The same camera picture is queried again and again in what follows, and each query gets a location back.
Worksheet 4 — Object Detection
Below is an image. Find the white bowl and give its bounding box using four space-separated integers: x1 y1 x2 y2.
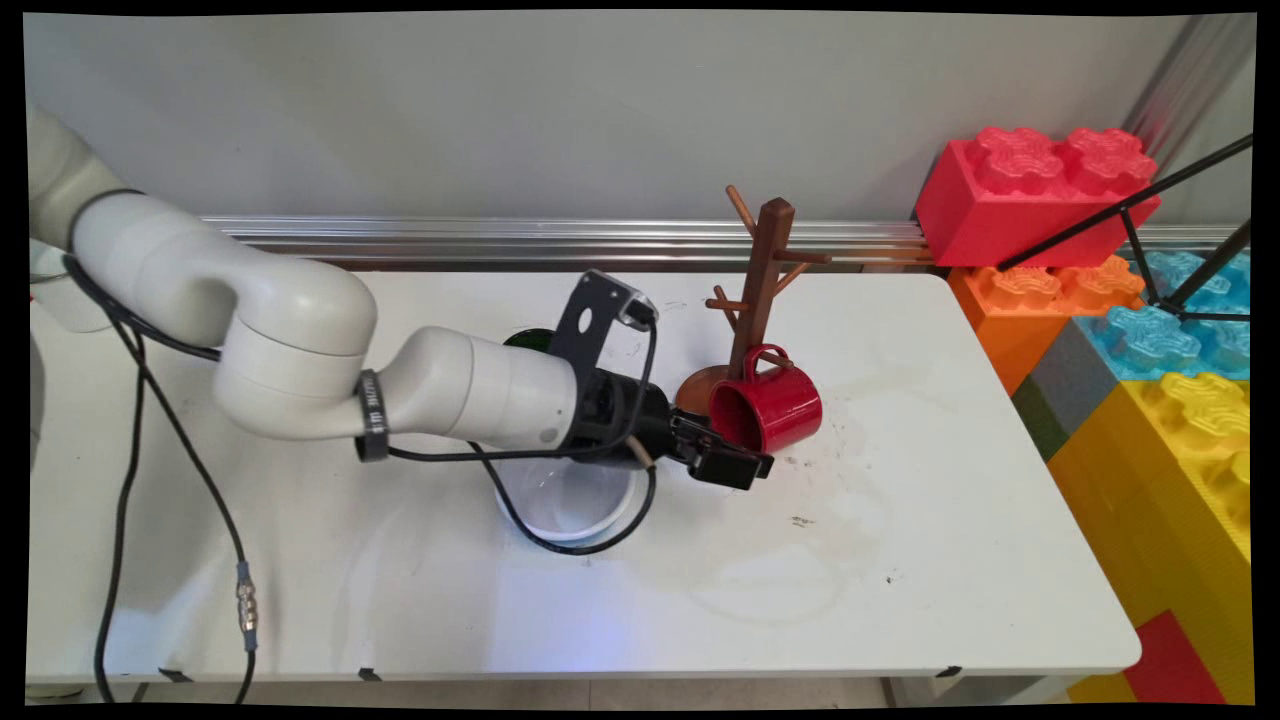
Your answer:
492 455 641 546

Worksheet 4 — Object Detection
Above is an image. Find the plain black camera cable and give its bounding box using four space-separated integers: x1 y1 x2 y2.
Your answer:
65 255 663 706

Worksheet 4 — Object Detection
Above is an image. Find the brown wooden mug tree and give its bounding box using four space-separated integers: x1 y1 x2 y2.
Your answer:
675 184 833 416

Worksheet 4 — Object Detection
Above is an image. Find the orange toy block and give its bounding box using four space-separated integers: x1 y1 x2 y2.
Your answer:
948 255 1148 396

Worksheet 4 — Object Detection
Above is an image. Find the big yellow toy block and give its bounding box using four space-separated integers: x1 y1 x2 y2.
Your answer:
1047 372 1253 701

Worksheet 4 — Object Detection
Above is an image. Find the black cable with metal connector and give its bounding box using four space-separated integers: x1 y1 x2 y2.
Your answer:
65 255 661 706

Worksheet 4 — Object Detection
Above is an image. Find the blue toy block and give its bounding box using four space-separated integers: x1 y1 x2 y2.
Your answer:
1075 250 1253 381

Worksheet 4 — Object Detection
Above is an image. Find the small red toy block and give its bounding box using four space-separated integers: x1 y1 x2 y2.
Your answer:
1123 610 1229 704

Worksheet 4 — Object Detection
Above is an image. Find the big red toy block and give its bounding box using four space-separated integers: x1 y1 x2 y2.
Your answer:
915 125 1163 269

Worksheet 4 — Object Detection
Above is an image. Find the dark green toy block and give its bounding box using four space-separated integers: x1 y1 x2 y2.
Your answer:
1012 375 1071 461

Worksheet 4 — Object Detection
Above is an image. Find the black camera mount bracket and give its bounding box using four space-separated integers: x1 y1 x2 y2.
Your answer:
548 268 641 376

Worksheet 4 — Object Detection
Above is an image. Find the aluminium rail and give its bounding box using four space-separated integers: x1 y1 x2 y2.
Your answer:
200 215 1241 271

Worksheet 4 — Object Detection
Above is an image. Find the red enamel mug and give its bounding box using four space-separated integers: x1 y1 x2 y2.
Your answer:
708 344 824 456

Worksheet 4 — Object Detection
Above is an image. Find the black tripod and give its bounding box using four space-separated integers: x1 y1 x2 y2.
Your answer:
1000 133 1253 323

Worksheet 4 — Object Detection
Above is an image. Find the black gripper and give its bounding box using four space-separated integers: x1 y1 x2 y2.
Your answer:
570 366 776 491

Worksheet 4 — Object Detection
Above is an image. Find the grey toy block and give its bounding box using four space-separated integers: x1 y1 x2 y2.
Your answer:
1030 318 1121 436

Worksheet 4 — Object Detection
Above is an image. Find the white mug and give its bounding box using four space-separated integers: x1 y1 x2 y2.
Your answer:
30 240 111 334

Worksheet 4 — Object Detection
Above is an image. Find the aluminium post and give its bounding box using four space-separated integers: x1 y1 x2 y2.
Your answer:
1120 15 1256 151

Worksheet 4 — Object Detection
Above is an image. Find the grey velcro cable strap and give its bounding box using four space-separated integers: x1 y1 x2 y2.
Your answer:
355 370 391 463

